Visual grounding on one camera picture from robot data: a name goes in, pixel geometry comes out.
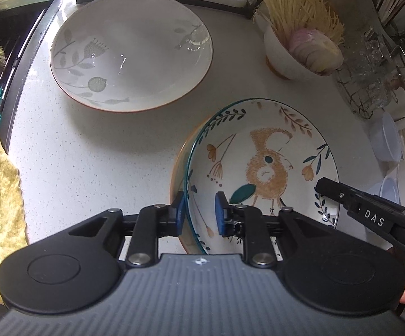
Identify round wire cup rack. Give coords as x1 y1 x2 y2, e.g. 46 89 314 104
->
335 17 405 120

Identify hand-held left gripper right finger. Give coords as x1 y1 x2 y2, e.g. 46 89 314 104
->
214 191 331 267

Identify clear patterned glass cup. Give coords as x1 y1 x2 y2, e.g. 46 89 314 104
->
342 24 390 78
350 66 394 111

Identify sliced onion pieces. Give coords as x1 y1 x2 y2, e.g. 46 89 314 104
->
289 28 343 74

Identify white bowl with food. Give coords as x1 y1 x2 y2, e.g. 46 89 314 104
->
263 24 344 80

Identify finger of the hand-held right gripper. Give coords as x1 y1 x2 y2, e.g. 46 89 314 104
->
316 177 356 214

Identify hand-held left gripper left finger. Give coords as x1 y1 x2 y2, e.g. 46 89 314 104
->
68 191 186 267

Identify large white floral bowl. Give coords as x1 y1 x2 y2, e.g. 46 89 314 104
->
50 0 214 113

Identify clear plastic container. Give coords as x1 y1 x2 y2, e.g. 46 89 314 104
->
374 168 405 208
369 112 403 162

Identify bird print plate teal rim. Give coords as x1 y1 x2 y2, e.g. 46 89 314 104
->
183 98 340 255

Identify pale yellow shredded strips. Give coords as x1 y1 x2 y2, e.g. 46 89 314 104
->
253 0 345 44

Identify black sink drain rack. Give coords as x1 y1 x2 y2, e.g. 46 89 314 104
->
0 0 60 141

